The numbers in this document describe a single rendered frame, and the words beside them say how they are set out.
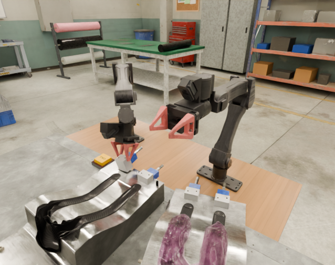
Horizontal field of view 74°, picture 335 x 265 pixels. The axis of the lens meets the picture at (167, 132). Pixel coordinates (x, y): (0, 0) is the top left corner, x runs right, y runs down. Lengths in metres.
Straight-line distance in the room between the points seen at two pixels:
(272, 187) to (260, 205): 0.13
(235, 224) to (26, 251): 0.62
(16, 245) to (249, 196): 0.82
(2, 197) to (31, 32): 6.44
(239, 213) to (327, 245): 1.33
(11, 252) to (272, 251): 0.77
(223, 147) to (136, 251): 0.49
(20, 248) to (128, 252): 0.31
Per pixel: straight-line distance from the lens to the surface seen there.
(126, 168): 0.90
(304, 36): 5.94
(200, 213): 0.81
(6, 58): 7.23
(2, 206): 1.10
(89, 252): 0.71
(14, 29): 7.24
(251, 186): 1.04
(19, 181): 1.19
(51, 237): 0.80
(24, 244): 0.83
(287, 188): 1.10
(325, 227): 2.22
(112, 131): 0.83
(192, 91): 0.58
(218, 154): 0.93
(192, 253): 0.68
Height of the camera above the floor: 1.45
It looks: 28 degrees down
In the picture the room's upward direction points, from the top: straight up
